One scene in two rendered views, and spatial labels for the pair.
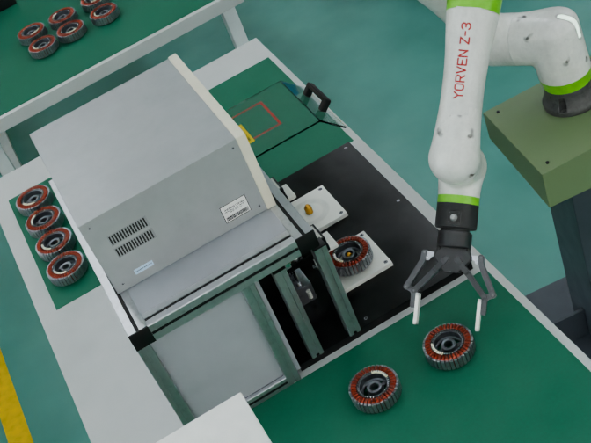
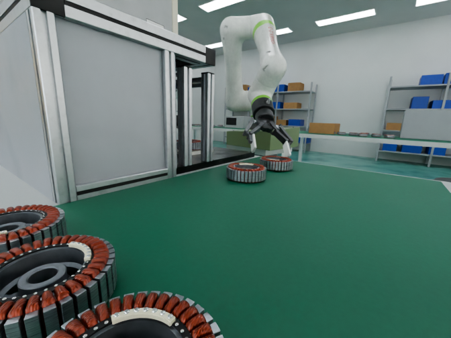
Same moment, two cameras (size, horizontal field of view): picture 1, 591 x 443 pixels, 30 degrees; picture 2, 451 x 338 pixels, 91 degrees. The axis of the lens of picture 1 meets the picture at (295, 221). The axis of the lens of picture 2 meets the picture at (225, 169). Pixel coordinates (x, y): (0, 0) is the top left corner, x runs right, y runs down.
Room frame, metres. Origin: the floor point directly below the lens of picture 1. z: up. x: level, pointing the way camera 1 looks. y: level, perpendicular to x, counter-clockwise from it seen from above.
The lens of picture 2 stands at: (1.20, 0.45, 0.91)
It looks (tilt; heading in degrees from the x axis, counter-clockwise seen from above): 13 degrees down; 317
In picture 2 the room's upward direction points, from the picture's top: 2 degrees clockwise
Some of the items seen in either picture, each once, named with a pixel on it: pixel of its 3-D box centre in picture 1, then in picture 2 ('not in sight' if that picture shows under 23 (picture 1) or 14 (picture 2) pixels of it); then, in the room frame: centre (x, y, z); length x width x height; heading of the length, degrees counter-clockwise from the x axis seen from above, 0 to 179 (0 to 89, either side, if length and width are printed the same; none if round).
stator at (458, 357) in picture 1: (448, 346); (276, 163); (1.63, -0.20, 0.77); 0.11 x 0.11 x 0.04
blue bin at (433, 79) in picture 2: not in sight; (430, 81); (1.94, -6.46, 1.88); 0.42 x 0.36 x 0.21; 101
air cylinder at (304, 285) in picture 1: (298, 286); not in sight; (1.97, 0.06, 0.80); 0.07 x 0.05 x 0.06; 10
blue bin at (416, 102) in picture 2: not in sight; (418, 103); (2.05, -6.44, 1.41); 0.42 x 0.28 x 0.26; 102
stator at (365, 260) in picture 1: (349, 256); (188, 144); (2.00, -0.09, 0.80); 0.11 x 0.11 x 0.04
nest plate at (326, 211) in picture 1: (310, 214); not in sight; (2.24, -0.04, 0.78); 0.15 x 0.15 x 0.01; 10
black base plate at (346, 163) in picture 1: (327, 245); (168, 151); (2.12, -0.05, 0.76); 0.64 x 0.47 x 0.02; 10
